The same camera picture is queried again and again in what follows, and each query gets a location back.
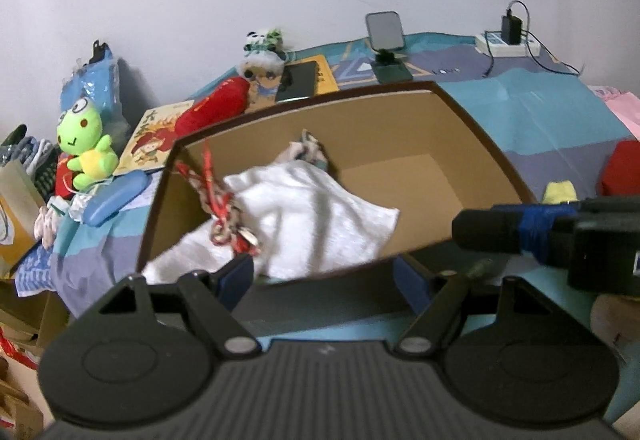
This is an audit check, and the yellow cloth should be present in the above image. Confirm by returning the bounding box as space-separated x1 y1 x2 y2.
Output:
541 180 578 205

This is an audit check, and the red cloth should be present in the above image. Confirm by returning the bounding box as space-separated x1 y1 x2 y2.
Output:
598 141 640 196

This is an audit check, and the blue striped bedsheet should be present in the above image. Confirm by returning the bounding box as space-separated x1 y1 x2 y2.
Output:
14 31 640 426

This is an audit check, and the white towel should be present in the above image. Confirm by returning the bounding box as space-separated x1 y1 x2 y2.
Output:
142 160 400 284

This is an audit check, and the brown cardboard box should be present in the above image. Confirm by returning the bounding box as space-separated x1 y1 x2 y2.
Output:
137 82 534 273

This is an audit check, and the pink pillow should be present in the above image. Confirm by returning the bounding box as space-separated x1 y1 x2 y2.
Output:
590 85 640 140

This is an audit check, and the blue glasses case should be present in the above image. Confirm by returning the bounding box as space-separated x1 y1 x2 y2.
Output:
82 170 150 227

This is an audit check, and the yellow children's book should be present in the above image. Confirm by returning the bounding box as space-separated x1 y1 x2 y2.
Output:
113 100 194 177

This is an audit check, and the grey patterned sock bundle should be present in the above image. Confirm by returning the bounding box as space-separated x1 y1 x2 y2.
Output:
284 129 329 172

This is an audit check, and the white power strip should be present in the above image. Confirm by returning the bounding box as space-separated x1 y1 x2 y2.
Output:
475 31 541 58

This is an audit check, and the red plush cylinder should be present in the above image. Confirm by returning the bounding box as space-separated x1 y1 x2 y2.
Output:
175 77 250 137

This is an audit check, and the black charger adapter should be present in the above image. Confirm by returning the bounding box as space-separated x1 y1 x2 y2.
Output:
501 8 523 45

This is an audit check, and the tan tissue box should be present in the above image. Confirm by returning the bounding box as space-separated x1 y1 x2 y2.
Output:
0 160 44 279

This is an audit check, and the green frog plush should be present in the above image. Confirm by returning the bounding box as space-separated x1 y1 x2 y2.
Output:
56 96 118 192

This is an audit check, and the phone stand with mirror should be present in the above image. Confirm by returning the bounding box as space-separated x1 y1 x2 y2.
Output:
364 10 413 84

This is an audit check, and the orange picture book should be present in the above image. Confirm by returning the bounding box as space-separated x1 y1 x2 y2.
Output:
246 53 342 114

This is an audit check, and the blue plastic bag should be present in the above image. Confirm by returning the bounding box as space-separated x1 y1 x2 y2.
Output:
60 40 130 155

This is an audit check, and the panda plush toy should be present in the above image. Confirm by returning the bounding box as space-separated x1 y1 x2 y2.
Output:
238 28 288 81

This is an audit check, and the red braided rope toy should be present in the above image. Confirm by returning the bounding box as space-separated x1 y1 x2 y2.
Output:
172 148 259 256

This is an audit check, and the black cable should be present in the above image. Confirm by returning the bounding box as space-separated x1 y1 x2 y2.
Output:
482 0 584 80

